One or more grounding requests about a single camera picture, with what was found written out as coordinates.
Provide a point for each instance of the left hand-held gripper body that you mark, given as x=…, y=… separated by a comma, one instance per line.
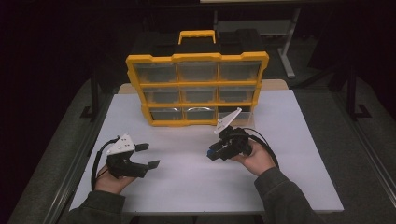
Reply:
x=121, y=166

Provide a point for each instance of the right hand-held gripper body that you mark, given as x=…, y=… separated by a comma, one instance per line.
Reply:
x=235, y=143

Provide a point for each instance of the person's left hand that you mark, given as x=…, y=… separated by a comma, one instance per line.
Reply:
x=110, y=183

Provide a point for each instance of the person's right hand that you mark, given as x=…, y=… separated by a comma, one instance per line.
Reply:
x=258, y=158

